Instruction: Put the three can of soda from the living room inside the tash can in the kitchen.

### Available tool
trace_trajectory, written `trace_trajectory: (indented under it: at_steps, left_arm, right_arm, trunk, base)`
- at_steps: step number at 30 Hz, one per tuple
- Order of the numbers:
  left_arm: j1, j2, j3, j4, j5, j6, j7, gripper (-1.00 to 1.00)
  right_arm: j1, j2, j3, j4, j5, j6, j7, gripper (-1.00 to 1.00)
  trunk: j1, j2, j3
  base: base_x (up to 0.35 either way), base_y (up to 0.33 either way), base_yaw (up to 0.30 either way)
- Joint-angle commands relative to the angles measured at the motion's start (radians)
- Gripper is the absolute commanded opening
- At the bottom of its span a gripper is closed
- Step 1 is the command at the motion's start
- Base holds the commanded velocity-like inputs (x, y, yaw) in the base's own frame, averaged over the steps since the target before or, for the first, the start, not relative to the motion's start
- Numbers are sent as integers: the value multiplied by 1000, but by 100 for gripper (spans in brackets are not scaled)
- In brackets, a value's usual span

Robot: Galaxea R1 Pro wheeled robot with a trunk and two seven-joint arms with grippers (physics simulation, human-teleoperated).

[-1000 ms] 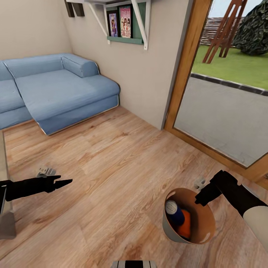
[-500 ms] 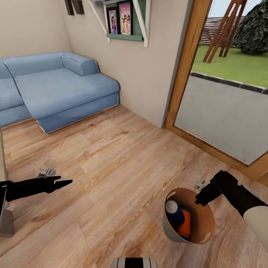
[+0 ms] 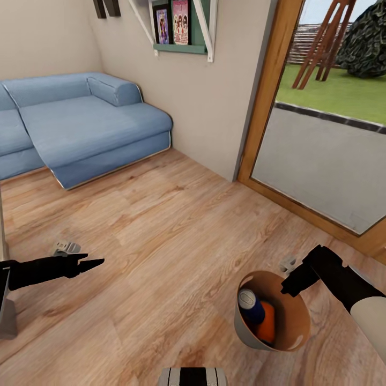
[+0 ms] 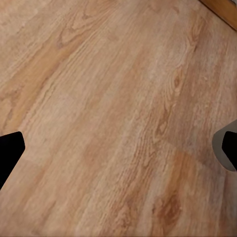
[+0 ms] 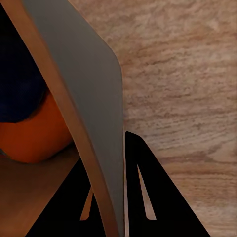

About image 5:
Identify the can of soda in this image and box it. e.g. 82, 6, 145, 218
0, 84, 74, 164
0, 31, 46, 123

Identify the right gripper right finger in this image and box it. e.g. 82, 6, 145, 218
125, 131, 211, 237

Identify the trash can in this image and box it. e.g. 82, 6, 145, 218
0, 0, 125, 237

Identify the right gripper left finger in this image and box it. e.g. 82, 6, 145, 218
25, 158, 106, 237

